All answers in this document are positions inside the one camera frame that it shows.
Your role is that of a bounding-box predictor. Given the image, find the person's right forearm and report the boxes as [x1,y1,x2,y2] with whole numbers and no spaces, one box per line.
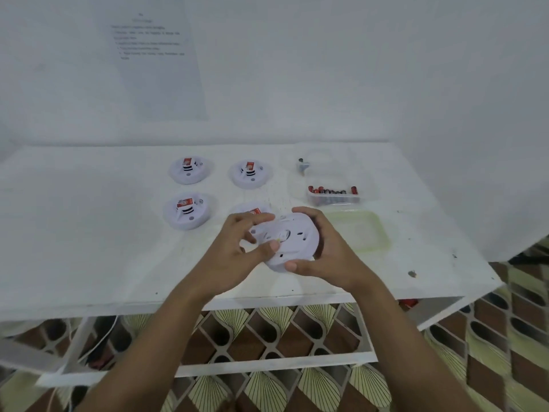
[343,272,483,412]

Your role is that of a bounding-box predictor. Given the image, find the person's left forearm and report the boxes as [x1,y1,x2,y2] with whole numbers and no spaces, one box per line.
[75,274,232,412]

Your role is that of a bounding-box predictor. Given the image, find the pale green plastic tray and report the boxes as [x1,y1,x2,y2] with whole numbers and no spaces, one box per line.
[319,210,392,254]

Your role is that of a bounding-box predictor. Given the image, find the pile of loose batteries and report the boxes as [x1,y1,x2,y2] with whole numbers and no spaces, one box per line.
[309,185,359,198]

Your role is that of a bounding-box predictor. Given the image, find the clear plastic battery container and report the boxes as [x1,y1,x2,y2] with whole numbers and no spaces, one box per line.
[305,181,362,207]

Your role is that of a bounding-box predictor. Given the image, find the printed paper sheet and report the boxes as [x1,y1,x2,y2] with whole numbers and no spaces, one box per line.
[109,0,208,122]

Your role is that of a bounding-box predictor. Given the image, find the person's left hand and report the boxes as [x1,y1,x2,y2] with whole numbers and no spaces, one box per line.
[195,212,281,303]

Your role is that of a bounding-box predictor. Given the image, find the white table frame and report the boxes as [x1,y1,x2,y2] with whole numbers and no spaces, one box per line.
[0,285,507,389]

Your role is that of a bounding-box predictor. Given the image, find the white cable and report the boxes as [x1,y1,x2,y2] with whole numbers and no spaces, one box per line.
[47,315,121,412]

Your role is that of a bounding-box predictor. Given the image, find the person's right hand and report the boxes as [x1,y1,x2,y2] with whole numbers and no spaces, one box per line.
[285,207,374,292]

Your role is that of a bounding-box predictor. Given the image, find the clear plastic empty container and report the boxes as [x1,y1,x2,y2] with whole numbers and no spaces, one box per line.
[281,143,357,178]

